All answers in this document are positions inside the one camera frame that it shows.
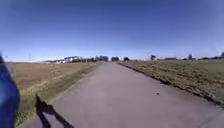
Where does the grey asphalt path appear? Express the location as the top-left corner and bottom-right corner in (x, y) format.
(18, 61), (224, 128)

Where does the white building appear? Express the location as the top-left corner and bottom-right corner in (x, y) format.
(53, 55), (83, 64)

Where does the dry grass field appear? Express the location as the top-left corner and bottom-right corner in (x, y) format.
(117, 59), (224, 107)
(5, 61), (101, 127)

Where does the person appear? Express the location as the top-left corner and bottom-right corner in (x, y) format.
(0, 53), (21, 128)

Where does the row of trees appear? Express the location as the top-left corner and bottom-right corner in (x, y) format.
(81, 55), (131, 63)

